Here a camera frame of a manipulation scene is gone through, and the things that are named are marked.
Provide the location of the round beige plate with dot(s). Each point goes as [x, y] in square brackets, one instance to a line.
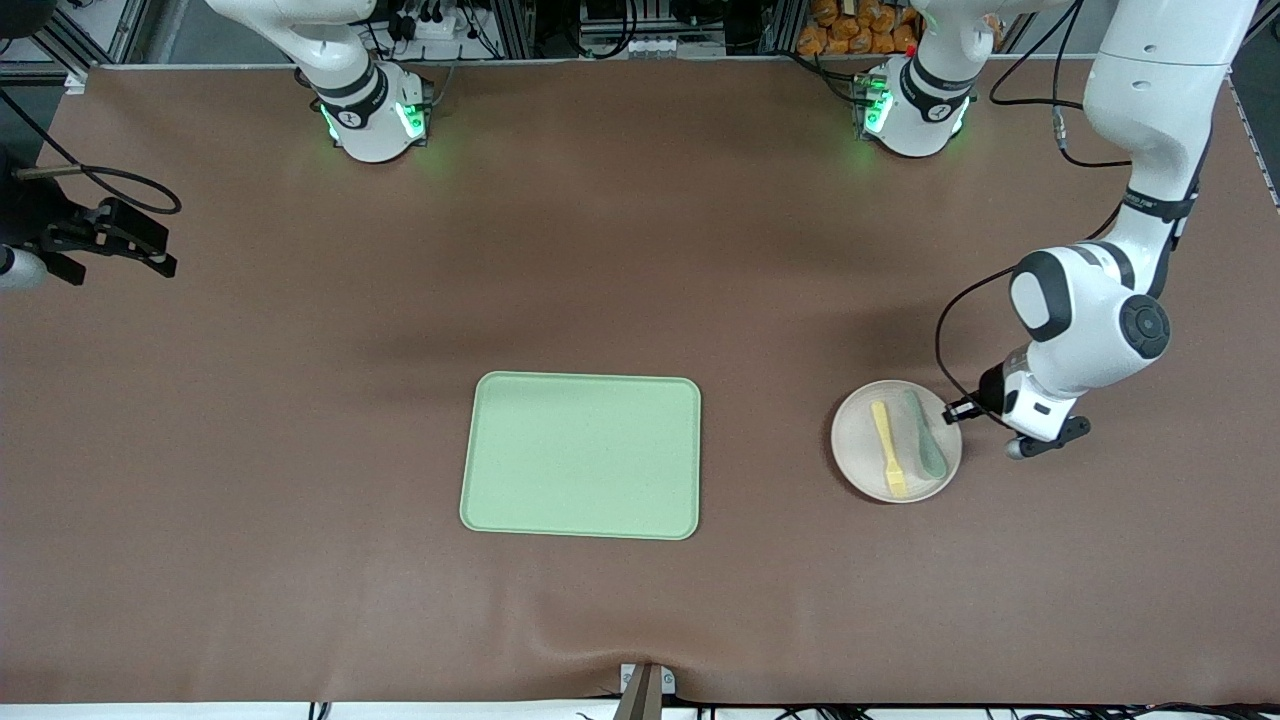
[850, 440]

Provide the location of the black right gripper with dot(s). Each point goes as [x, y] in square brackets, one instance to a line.
[30, 212]

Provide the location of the white mounting bracket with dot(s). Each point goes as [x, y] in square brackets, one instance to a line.
[668, 682]

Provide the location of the brown table mat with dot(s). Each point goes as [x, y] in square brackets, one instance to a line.
[900, 600]

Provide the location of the white power strip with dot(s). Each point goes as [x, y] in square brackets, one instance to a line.
[440, 28]

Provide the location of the green plastic spoon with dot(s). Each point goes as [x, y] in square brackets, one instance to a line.
[930, 455]

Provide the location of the aluminium table edge rail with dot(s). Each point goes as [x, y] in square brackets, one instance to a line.
[600, 62]

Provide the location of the light green rectangular tray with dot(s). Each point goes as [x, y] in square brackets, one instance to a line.
[580, 455]

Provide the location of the grey camera stand pole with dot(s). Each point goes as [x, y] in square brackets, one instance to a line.
[640, 700]

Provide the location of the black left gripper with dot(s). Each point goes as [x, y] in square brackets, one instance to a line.
[991, 386]

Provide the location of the aluminium frame beam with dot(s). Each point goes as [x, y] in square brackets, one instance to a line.
[80, 55]

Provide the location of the orange bread toy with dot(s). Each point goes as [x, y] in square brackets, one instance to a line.
[875, 12]
[885, 40]
[826, 10]
[811, 40]
[906, 36]
[862, 42]

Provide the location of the aluminium frame post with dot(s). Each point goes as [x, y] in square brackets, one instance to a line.
[785, 25]
[515, 25]

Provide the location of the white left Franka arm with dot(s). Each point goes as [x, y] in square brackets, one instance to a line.
[1160, 80]

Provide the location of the yellow plastic fork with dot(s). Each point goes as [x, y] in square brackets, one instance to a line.
[887, 450]

